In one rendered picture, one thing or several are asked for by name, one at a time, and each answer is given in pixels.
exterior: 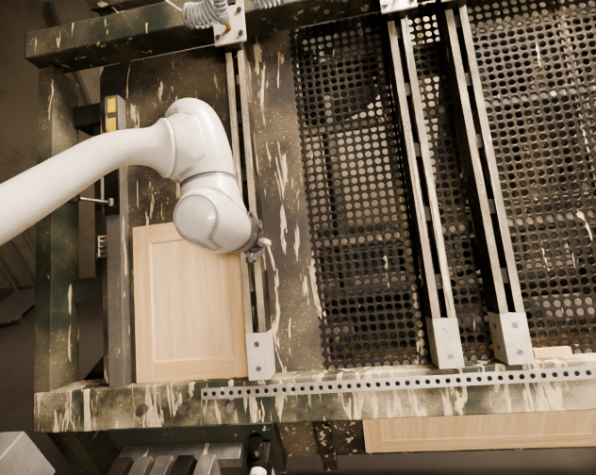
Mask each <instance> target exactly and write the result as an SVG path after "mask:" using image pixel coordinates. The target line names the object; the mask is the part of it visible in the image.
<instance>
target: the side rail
mask: <svg viewBox="0 0 596 475"><path fill-rule="evenodd" d="M77 106H78V84H77V83H75V82H74V81H73V80H72V79H71V78H70V77H68V76H67V75H65V74H64V73H62V72H61V71H60V70H58V69H57V68H55V67H54V66H51V67H46V68H41V69H39V102H38V161H37V165H39V164H41V163H42V162H44V161H45V160H47V159H49V158H51V157H53V156H56V155H58V154H60V153H62V152H64V151H66V150H68V149H70V148H72V147H74V146H75V145H77V144H78V129H77V128H75V127H74V107H77ZM75 280H79V251H78V203H77V204H75V205H72V204H69V203H67V202H66V203H65V204H63V205H61V206H60V207H58V208H57V209H56V210H54V211H53V212H51V213H50V214H48V215H47V216H45V217H44V218H43V219H41V220H40V221H38V222H36V278H35V336H34V392H45V391H52V390H54V389H57V388H59V387H62V386H64V385H67V384H70V383H72V382H75V381H77V380H79V303H75Z"/></svg>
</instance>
